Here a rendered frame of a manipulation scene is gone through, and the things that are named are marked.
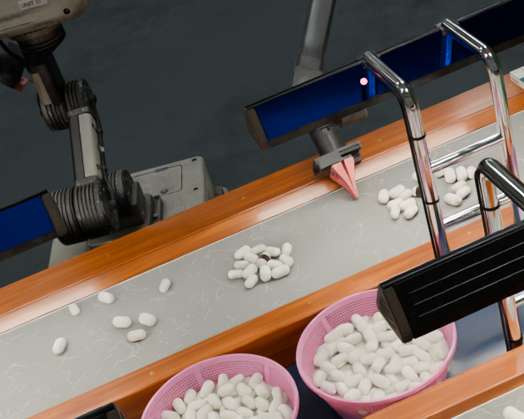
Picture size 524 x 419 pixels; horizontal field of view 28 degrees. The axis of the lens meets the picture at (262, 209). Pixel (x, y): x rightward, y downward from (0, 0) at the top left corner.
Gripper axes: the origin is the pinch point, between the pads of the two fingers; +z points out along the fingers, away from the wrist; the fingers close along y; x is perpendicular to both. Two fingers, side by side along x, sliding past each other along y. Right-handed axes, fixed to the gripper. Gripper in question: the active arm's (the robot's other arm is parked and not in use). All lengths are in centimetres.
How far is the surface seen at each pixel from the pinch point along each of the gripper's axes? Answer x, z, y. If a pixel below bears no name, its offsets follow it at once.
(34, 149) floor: 204, -129, -68
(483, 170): -63, 22, 4
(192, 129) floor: 181, -101, -7
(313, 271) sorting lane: -8.4, 12.8, -15.6
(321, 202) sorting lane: 4.2, -2.5, -6.1
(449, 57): -35.3, -5.8, 17.8
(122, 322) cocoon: -6, 6, -52
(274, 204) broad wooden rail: 5.1, -6.4, -14.9
